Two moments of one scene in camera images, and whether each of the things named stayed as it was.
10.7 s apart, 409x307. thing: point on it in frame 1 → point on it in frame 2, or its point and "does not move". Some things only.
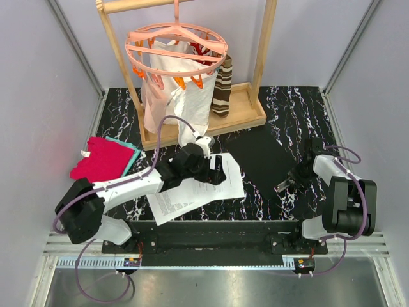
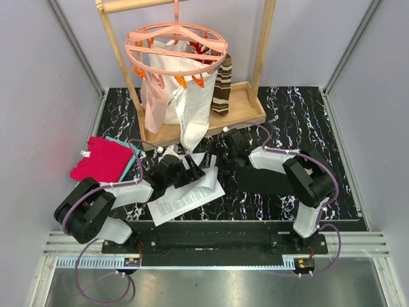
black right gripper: (300, 181) → (216, 149)
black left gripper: (215, 176) → (193, 173)
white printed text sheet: (167, 204) does not move
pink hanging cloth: (154, 103) does not move
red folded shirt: (103, 159) does not move
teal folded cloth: (136, 153) does not move
